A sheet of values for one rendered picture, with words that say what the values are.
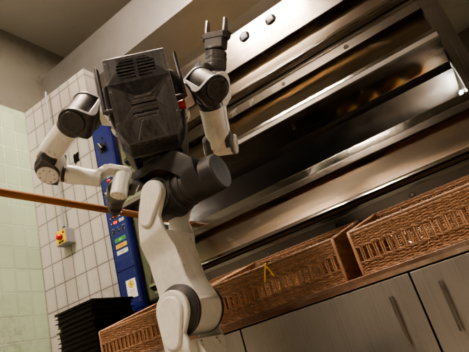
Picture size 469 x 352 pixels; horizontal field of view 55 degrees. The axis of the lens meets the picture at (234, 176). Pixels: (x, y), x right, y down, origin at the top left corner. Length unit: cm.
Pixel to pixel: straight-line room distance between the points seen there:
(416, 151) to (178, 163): 109
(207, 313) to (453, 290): 68
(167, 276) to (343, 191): 102
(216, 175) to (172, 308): 38
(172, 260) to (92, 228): 169
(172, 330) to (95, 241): 174
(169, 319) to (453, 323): 77
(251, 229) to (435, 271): 108
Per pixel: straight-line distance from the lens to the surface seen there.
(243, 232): 227
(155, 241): 136
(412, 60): 209
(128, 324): 204
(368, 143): 210
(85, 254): 301
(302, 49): 238
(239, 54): 257
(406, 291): 144
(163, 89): 142
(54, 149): 171
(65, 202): 188
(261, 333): 161
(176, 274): 133
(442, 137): 206
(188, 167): 133
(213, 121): 164
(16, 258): 325
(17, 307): 315
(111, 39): 557
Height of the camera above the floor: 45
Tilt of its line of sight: 22 degrees up
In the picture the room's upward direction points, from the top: 17 degrees counter-clockwise
